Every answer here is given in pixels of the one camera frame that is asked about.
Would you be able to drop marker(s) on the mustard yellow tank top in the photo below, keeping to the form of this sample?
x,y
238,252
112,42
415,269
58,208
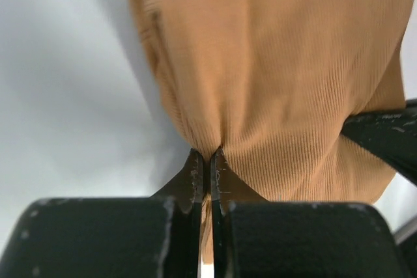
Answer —
x,y
271,83

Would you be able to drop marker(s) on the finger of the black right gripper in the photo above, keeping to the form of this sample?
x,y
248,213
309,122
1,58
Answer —
x,y
388,135

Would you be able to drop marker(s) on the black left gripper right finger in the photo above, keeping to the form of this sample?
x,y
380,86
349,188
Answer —
x,y
226,189

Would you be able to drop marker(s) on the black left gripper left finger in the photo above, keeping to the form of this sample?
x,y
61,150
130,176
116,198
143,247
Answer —
x,y
185,193

